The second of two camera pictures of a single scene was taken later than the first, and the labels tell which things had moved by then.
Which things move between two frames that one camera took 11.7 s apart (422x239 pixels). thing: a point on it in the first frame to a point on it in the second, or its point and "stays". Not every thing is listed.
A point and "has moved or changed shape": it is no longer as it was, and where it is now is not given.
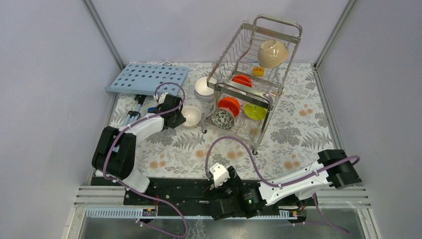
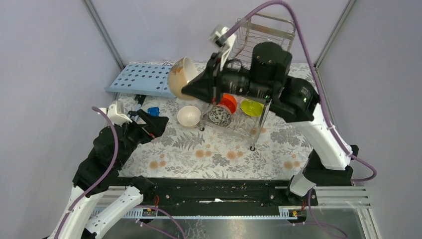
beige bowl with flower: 192,115 stays
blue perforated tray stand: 144,79 stays
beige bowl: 272,53 has moved or changed shape
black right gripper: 235,180 to 202,86
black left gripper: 180,119 to 155,127
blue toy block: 151,109 stays
